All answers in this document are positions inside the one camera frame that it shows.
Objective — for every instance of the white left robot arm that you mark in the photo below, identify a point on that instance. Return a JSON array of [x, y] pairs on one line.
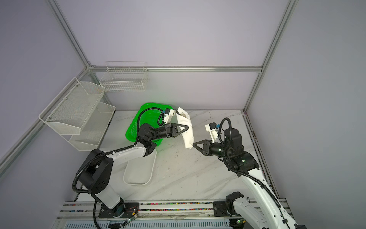
[[93, 177]]

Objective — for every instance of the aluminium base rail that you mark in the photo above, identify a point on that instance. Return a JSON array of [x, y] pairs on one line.
[[186, 214]]

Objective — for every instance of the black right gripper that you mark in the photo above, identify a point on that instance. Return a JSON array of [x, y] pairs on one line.
[[205, 150]]

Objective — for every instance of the white mesh lower shelf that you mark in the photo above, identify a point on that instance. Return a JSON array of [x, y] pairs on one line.
[[95, 128]]

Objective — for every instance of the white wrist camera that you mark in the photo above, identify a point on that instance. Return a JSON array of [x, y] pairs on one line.
[[168, 114], [212, 129]]

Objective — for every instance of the white rectangular tray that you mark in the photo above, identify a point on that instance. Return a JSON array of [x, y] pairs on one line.
[[139, 171]]

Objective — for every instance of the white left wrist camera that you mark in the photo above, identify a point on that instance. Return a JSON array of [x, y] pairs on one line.
[[168, 114]]

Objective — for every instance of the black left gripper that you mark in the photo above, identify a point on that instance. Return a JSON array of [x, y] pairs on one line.
[[171, 130]]

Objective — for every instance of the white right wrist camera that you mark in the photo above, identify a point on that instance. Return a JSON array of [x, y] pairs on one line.
[[212, 129]]

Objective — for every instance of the white mesh shelf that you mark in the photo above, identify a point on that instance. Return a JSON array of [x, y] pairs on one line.
[[95, 128], [70, 111]]

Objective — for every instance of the white mesh upper shelf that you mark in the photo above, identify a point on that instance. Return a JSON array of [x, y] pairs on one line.
[[70, 111]]

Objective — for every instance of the white wire basket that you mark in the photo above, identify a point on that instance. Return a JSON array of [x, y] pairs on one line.
[[125, 77]]

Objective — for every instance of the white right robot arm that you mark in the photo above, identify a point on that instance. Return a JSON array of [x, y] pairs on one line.
[[251, 183]]

